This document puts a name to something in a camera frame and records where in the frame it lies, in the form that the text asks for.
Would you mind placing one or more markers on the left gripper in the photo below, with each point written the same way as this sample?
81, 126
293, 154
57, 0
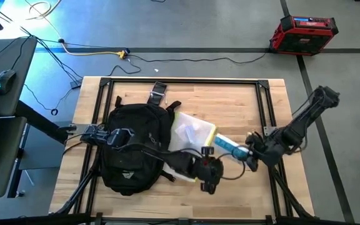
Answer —
211, 172

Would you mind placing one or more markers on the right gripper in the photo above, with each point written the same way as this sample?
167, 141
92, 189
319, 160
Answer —
266, 151

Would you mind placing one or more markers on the white and blue box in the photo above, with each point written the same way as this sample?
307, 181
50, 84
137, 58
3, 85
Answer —
230, 146

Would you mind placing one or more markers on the white mesh pouch green trim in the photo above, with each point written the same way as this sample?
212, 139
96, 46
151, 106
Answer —
192, 131

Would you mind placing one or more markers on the black backpack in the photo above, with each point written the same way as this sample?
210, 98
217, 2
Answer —
136, 125

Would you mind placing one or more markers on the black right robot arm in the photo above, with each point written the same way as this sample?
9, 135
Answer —
295, 134

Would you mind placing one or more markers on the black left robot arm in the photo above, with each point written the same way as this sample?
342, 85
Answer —
120, 137

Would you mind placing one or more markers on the black flat case white clip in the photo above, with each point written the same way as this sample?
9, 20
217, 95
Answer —
157, 93

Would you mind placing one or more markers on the red and black jobsite radio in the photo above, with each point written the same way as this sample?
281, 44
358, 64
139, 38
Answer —
303, 36

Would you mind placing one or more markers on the black power adapter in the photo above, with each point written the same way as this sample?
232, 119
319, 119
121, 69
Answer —
76, 84

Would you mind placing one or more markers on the grey desk foot plate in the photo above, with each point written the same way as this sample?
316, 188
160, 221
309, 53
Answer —
42, 153

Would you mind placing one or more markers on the black desk leg bar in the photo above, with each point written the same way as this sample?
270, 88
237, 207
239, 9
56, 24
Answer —
42, 123

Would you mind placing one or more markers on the dark grey desk top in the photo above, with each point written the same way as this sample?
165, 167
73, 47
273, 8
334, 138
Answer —
8, 150
17, 68

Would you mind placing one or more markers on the black computer mouse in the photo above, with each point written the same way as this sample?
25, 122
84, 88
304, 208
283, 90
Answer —
5, 81

